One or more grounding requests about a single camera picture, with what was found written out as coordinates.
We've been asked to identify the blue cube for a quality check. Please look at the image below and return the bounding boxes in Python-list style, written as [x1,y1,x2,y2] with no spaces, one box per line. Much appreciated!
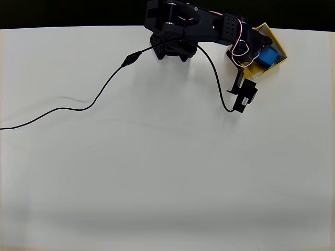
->
[254,48,280,70]

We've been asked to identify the yellow and white open box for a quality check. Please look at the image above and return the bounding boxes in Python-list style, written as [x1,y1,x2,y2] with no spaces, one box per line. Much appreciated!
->
[242,22,288,81]

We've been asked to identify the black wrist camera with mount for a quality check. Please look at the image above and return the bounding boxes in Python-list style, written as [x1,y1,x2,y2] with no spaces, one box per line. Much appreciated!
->
[226,65,259,114]

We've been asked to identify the thin black camera cable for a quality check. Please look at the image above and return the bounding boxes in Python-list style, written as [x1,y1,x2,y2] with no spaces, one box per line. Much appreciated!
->
[0,39,236,131]

